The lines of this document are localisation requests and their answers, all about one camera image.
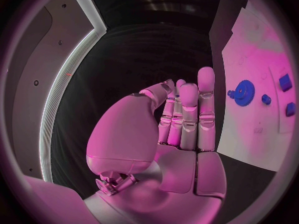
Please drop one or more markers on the large blue gear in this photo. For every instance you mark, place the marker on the large blue gear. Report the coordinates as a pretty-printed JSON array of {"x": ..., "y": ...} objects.
[{"x": 245, "y": 94}]

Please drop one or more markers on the short blue cylinder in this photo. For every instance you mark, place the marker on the short blue cylinder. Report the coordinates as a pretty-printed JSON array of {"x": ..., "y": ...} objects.
[{"x": 266, "y": 99}]

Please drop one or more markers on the blue block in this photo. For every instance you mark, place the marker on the blue block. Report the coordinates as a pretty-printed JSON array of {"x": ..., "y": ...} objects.
[{"x": 285, "y": 82}]

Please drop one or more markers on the small blue gear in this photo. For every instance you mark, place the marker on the small blue gear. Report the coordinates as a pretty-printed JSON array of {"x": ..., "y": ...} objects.
[{"x": 231, "y": 93}]

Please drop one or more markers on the long blue cylinder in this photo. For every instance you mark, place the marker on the long blue cylinder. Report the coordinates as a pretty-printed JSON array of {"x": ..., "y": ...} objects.
[{"x": 290, "y": 109}]

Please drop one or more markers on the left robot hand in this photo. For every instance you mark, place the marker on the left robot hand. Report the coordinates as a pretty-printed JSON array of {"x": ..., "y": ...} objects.
[{"x": 126, "y": 130}]

